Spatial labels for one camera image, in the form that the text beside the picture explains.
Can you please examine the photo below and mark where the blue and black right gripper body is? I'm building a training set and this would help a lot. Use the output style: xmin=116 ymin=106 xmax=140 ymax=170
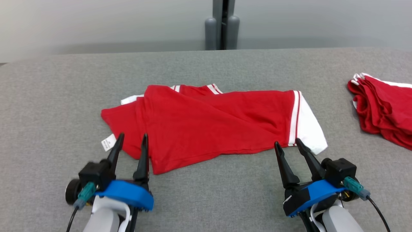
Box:
xmin=283 ymin=179 xmax=347 ymax=218

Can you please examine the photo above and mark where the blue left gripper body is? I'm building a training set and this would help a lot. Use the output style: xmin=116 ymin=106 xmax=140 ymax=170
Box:
xmin=95 ymin=179 xmax=155 ymax=212

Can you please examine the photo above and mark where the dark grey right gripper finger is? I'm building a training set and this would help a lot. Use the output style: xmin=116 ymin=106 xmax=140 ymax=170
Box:
xmin=274 ymin=141 xmax=300 ymax=190
xmin=295 ymin=138 xmax=326 ymax=182

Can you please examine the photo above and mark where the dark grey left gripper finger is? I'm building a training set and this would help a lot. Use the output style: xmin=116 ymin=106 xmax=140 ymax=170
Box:
xmin=133 ymin=133 xmax=150 ymax=181
xmin=106 ymin=132 xmax=125 ymax=172

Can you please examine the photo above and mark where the red and white jersey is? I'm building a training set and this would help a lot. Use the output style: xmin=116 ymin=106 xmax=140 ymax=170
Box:
xmin=101 ymin=83 xmax=328 ymax=175

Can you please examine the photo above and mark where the crumpled red and white garment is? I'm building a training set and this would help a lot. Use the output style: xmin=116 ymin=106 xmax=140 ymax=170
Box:
xmin=347 ymin=72 xmax=412 ymax=151

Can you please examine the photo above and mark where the left black cable teal plug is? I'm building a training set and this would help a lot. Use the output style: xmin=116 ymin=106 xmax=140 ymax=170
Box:
xmin=66 ymin=182 xmax=97 ymax=232

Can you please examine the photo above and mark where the black cable teal plug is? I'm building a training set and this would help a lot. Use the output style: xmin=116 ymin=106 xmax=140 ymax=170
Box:
xmin=66 ymin=182 xmax=97 ymax=232
xmin=343 ymin=177 xmax=391 ymax=232

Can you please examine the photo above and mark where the right black cable teal plug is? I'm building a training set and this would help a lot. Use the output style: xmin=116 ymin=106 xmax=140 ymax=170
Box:
xmin=343 ymin=177 xmax=391 ymax=232

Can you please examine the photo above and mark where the grey partition post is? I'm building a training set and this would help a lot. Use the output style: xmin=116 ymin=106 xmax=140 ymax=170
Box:
xmin=225 ymin=0 xmax=240 ymax=50
xmin=205 ymin=0 xmax=223 ymax=51

